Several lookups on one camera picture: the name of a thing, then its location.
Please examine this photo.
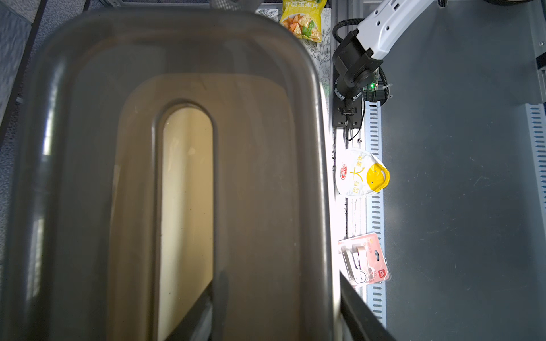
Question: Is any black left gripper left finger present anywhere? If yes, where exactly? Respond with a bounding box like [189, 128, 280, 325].
[166, 282, 213, 341]

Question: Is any yellow smiley snack cup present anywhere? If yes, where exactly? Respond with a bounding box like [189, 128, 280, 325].
[334, 148, 390, 199]

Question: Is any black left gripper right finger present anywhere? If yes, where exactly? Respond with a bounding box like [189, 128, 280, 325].
[340, 273, 395, 341]

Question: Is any pink blister pack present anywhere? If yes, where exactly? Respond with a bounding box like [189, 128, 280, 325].
[338, 232, 390, 288]

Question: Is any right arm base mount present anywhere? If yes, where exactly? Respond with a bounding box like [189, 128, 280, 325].
[331, 95, 364, 129]

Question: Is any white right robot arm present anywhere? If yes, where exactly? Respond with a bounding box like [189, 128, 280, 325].
[332, 0, 432, 101]

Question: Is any dark brown lid tissue box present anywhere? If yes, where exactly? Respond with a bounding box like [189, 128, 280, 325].
[1, 7, 340, 340]

